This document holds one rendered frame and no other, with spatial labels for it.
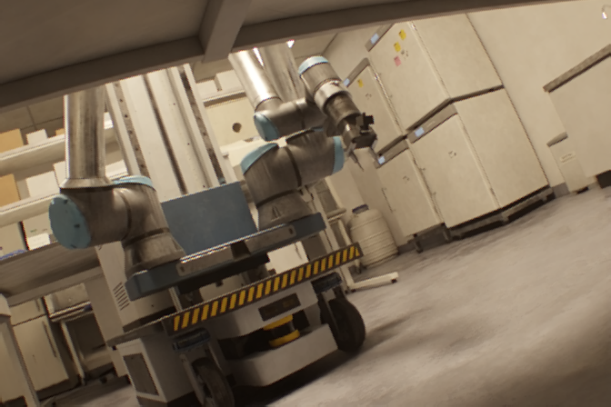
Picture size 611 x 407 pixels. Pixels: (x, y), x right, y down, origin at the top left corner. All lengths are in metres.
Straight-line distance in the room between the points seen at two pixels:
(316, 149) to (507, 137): 2.67
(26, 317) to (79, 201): 3.95
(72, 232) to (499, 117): 3.47
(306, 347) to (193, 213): 0.57
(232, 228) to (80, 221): 0.58
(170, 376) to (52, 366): 3.74
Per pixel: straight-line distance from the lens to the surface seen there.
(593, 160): 3.34
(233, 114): 3.67
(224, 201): 1.73
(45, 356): 5.23
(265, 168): 1.66
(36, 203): 3.50
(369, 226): 5.95
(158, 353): 1.53
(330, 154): 1.70
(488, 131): 4.06
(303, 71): 1.39
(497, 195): 3.90
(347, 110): 1.27
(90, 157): 1.37
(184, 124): 1.89
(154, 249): 1.44
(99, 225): 1.37
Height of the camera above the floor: 0.31
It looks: 8 degrees up
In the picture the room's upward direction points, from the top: 23 degrees counter-clockwise
